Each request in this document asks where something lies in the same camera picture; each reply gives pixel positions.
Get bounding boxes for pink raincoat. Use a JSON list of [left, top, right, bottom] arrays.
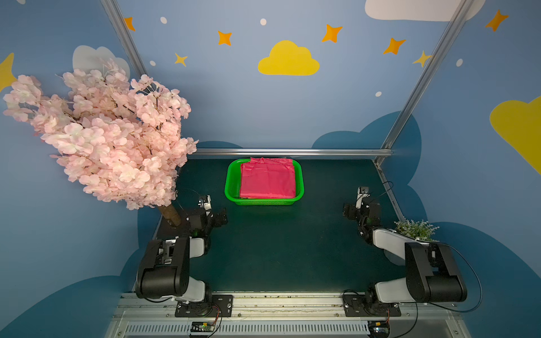
[[240, 158, 297, 199]]

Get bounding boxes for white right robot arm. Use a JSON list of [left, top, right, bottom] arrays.
[[343, 194, 468, 304]]

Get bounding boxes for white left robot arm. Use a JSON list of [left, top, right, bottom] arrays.
[[136, 204, 356, 303]]

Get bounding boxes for green plastic basket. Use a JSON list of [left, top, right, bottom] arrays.
[[224, 158, 305, 206]]

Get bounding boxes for small potted green plant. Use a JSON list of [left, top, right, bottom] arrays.
[[395, 220, 439, 242]]

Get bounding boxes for left circuit board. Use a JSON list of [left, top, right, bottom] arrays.
[[190, 322, 217, 335]]

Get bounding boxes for circuit board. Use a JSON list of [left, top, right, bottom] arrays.
[[190, 322, 217, 335], [368, 321, 390, 338]]

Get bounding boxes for right circuit board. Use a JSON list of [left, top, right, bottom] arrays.
[[368, 321, 390, 338]]

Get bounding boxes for pink blossom artificial tree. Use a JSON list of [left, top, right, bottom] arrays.
[[1, 61, 197, 225]]

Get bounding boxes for aluminium frame back rail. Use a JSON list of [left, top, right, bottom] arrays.
[[194, 148, 393, 158]]

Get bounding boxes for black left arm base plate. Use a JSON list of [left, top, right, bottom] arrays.
[[175, 294, 234, 318]]

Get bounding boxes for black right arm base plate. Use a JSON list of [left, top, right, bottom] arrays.
[[341, 290, 402, 318]]

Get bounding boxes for aluminium front rail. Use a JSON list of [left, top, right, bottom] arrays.
[[106, 292, 471, 337]]

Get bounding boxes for aluminium frame post right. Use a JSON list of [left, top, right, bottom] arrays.
[[375, 0, 475, 169]]

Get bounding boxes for aluminium frame post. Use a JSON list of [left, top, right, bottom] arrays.
[[375, 0, 475, 169], [101, 0, 147, 77]]

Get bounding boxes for aluminium frame post left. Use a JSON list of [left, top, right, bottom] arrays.
[[101, 0, 147, 77]]

